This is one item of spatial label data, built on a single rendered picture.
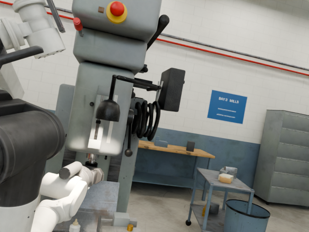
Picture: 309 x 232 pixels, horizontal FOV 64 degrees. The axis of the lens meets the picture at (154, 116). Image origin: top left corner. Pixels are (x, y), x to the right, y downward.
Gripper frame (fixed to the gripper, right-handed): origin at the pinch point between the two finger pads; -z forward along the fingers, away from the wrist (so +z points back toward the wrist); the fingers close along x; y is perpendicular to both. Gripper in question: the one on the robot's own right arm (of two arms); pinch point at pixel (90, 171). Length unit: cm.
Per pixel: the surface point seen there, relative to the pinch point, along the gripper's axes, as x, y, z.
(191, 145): -78, 20, -387
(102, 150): -5.3, -10.1, 7.8
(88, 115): 1.4, -21.3, 9.8
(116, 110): -10.5, -25.1, 21.2
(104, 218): -7.8, 19.0, -5.3
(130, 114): -10.8, -24.1, -4.6
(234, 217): -114, 67, -176
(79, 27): 3, -46, 26
